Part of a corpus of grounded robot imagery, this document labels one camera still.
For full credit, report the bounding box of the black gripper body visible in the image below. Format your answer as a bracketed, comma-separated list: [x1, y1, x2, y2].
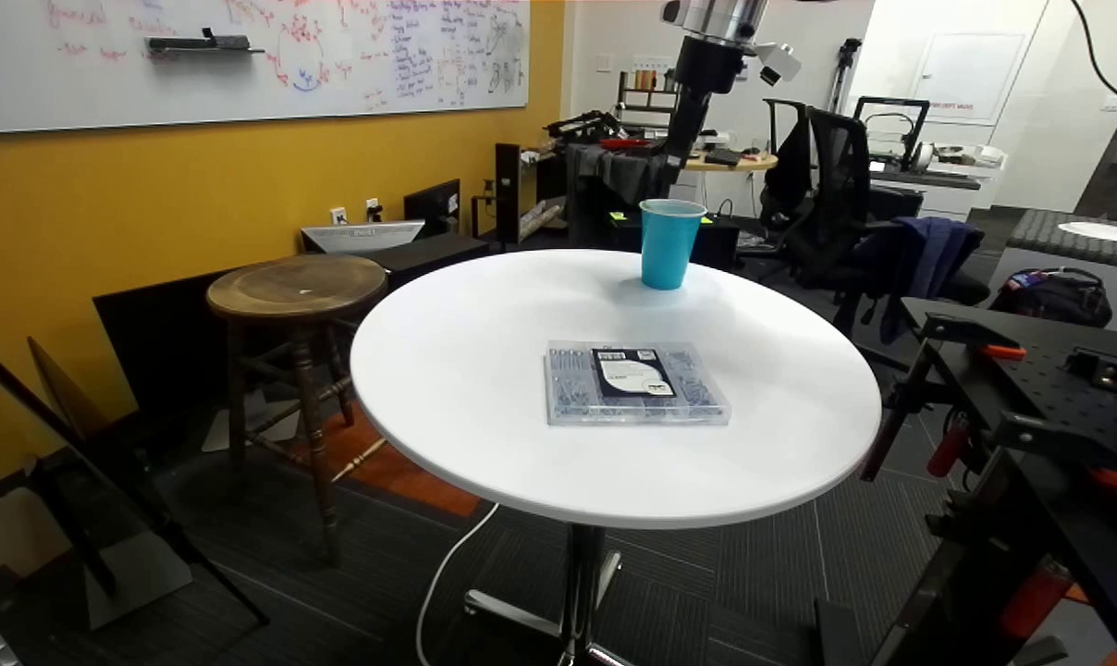
[668, 37, 746, 130]

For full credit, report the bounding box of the light blue plastic cup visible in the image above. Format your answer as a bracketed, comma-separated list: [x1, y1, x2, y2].
[635, 196, 711, 296]

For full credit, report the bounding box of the black office chair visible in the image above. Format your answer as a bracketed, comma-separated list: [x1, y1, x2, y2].
[757, 96, 876, 290]

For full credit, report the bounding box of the black computer monitor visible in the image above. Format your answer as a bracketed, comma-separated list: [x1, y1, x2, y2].
[850, 93, 937, 170]

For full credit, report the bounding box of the black hard drive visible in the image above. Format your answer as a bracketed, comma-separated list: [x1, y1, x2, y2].
[589, 345, 682, 402]

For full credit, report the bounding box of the blue jacket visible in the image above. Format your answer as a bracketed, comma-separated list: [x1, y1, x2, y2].
[879, 212, 986, 302]

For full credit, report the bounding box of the white plastic tray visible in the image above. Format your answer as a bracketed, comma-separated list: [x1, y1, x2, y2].
[296, 213, 429, 260]

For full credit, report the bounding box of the orange black clamp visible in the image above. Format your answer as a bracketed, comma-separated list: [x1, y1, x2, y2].
[923, 406, 972, 481]
[997, 570, 1070, 646]

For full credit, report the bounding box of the black backpack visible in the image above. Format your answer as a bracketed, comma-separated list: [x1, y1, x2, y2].
[986, 262, 1117, 333]

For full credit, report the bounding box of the round wooden stool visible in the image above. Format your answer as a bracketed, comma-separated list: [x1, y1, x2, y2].
[203, 252, 392, 567]

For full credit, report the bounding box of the black perforated robot table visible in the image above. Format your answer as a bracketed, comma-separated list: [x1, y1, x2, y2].
[863, 292, 1117, 666]

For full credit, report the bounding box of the whiteboard with writing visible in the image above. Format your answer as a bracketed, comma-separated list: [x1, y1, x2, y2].
[0, 0, 535, 142]

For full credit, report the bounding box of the black whiteboard eraser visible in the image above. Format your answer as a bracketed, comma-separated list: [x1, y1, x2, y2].
[145, 27, 257, 63]

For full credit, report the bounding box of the black tripod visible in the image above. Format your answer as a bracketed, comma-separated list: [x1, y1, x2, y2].
[0, 320, 265, 629]

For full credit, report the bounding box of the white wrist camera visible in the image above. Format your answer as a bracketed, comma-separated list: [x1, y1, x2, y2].
[757, 45, 807, 90]

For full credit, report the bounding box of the metal table pedestal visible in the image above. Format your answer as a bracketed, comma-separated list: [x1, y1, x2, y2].
[463, 521, 635, 666]

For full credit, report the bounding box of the white cable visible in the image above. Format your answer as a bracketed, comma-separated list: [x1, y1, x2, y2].
[410, 495, 502, 666]

